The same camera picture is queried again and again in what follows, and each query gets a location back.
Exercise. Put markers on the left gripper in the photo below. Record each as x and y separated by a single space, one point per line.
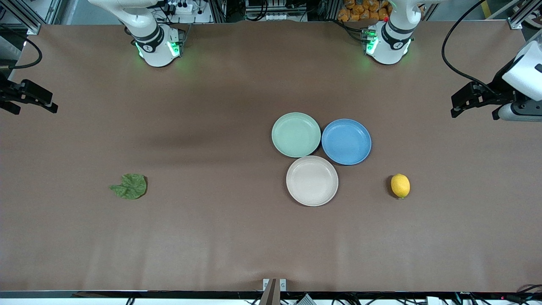
496 93

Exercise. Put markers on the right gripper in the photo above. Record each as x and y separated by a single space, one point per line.
5 94

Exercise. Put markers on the yellow lemon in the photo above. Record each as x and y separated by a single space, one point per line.
400 185

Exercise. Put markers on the green lettuce leaf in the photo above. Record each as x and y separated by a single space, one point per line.
131 186

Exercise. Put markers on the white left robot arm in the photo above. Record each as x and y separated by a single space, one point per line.
391 40

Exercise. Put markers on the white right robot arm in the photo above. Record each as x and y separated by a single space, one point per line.
152 36

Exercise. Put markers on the blue round plate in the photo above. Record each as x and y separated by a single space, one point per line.
346 142

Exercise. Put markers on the bag of orange items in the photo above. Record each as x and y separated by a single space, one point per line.
364 10

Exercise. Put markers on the white power strip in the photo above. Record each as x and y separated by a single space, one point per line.
182 7

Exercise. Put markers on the pale beige round plate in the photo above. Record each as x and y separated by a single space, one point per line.
312 181

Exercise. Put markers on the mint green round plate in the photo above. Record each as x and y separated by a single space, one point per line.
296 134

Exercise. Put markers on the aluminium frame profile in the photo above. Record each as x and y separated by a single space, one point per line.
525 15
21 17

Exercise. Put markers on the front camera mount post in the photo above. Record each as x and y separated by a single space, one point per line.
273 292

